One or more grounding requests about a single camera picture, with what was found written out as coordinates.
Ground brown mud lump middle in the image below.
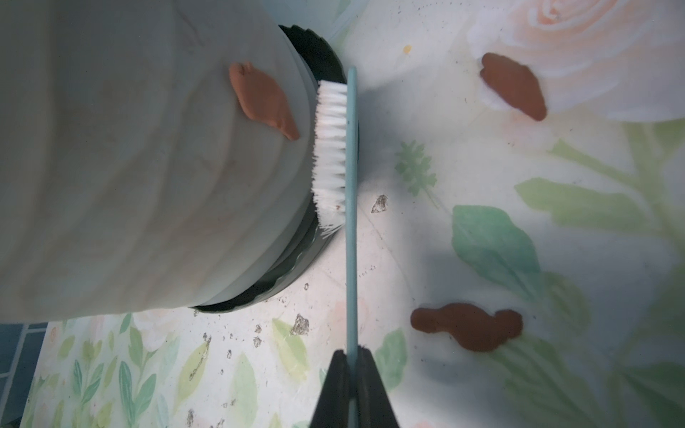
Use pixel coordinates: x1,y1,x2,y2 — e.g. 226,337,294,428
410,302,524,352

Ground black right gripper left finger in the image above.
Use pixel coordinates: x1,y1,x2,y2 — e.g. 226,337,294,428
310,350,351,428

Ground teal toothbrush white bristles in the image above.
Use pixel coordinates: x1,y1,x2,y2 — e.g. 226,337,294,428
311,66,360,370

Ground white ceramic pot with soil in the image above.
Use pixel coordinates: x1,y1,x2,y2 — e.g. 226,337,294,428
1,1,316,323

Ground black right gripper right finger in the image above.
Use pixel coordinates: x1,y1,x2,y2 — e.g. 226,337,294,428
354,346,400,428

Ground brown mud lump far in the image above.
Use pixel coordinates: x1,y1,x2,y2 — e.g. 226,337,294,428
480,53,548,121

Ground brown mud lump on pot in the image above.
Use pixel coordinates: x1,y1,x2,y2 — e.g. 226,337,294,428
228,62,301,141

